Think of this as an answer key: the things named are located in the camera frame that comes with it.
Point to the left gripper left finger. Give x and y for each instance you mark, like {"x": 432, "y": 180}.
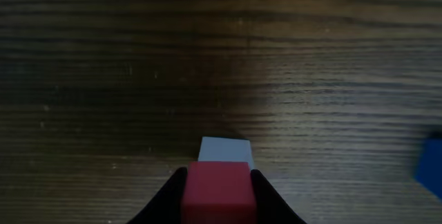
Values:
{"x": 165, "y": 203}

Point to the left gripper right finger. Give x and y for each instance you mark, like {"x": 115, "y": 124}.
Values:
{"x": 271, "y": 205}

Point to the red cube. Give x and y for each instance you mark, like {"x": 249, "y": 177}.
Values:
{"x": 218, "y": 193}

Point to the white cube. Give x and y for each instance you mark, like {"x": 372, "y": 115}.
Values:
{"x": 224, "y": 149}

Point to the blue cube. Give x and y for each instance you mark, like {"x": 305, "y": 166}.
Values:
{"x": 431, "y": 168}

